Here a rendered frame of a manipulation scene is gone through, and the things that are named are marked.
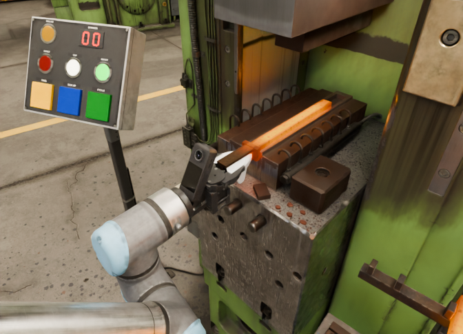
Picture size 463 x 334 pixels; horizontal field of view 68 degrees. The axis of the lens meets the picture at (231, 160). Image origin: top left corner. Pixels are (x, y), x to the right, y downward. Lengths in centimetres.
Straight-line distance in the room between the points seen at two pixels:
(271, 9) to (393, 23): 49
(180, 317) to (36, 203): 188
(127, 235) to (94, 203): 165
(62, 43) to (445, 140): 99
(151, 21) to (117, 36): 457
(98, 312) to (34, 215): 182
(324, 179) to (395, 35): 49
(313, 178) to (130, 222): 39
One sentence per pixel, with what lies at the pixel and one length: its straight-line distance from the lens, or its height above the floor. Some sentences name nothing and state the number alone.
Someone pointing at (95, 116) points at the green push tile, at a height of 99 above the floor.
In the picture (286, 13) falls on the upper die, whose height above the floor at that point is 131.
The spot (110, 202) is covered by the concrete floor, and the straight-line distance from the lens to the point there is 225.
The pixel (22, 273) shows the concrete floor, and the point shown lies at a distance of 206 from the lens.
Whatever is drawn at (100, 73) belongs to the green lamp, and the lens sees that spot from 104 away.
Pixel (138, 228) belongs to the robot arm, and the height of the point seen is 100.
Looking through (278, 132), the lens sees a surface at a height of 101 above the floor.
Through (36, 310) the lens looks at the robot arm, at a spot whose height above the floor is 106.
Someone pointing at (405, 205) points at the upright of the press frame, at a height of 93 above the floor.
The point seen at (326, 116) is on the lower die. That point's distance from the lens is 99.
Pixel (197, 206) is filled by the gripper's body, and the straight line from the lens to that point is 73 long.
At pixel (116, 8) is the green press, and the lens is 542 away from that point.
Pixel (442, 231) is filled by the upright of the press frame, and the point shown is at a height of 91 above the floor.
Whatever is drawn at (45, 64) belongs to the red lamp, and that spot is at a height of 109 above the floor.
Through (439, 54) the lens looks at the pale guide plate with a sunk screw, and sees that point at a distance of 67.
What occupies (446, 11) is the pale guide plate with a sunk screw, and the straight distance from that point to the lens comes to 66.
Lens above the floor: 145
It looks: 36 degrees down
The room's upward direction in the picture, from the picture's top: straight up
